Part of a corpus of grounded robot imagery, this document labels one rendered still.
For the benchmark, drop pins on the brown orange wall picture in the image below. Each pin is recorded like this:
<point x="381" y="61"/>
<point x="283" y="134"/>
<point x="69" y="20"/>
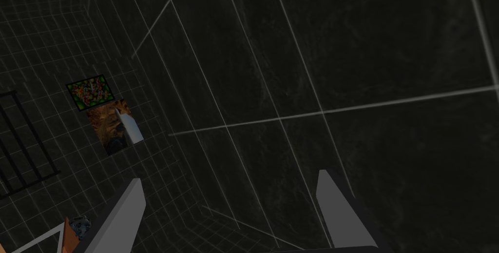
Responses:
<point x="105" y="124"/>

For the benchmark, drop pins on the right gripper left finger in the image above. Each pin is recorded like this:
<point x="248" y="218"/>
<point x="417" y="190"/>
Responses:
<point x="121" y="218"/>

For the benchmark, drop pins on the colourful green framed picture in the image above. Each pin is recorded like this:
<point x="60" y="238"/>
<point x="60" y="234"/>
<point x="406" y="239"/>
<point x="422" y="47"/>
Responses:
<point x="90" y="92"/>

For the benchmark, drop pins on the black barred window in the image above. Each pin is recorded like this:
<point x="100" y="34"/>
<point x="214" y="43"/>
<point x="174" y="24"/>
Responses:
<point x="21" y="147"/>

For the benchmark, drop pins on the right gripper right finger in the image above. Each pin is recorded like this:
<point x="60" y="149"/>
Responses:
<point x="343" y="218"/>

